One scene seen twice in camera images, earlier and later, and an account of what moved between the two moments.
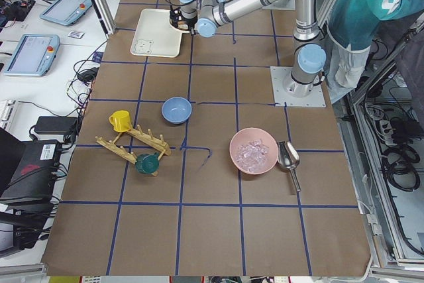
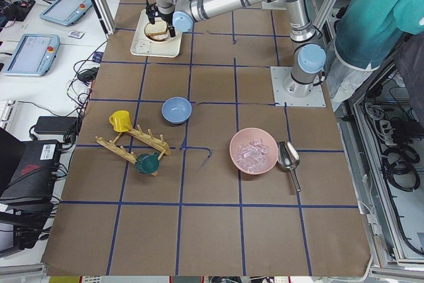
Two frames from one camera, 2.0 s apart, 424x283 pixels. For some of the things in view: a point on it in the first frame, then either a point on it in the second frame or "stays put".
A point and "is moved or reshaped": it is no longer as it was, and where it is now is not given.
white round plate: x=176 y=28 is moved or reshaped
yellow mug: x=120 y=120 stays put
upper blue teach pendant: x=68 y=8 stays put
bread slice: x=182 y=25 is moved or reshaped
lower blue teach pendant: x=34 y=56 stays put
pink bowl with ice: x=254 y=151 stays put
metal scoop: x=289 y=158 stays put
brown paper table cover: x=183 y=167 stays put
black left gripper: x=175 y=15 → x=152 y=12
